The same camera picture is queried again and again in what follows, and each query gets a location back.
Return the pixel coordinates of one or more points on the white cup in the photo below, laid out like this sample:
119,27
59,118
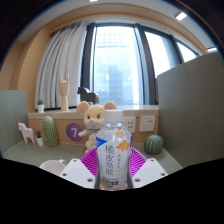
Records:
51,166

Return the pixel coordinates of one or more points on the small plant in white pot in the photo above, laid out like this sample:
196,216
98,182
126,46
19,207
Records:
40,108
39,141

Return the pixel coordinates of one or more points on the grey wood-grain desk partition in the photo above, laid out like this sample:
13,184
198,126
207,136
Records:
193,110

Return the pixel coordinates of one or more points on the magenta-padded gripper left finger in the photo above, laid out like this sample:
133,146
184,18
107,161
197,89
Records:
78,171

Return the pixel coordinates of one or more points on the dark horse figurine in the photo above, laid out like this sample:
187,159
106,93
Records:
87,96

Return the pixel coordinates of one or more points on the clear plastic water bottle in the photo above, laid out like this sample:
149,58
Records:
114,153

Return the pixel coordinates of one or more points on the white wall socket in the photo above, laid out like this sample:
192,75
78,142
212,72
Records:
130,124
147,123

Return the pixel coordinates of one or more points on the tall green cactus figure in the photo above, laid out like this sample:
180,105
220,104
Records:
50,131

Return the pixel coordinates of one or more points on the ceiling lights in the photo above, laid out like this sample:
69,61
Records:
181,16

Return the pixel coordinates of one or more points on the wooden hand sculpture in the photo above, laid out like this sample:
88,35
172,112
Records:
64,93

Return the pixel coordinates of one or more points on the pale green desk partition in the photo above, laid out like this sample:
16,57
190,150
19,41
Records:
12,120

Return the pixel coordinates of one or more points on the round purple sign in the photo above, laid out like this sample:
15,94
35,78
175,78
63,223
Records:
72,132

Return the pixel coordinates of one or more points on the round green cactus figure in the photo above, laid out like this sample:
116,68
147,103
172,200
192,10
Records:
153,144

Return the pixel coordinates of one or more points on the white curtain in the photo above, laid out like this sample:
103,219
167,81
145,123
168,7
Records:
61,66

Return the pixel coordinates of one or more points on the pink horse figurine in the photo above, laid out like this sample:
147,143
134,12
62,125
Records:
26,132

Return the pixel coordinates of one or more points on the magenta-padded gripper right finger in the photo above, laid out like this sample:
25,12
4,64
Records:
148,171

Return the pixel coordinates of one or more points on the cream plush mouse toy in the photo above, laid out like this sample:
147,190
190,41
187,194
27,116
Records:
93,116

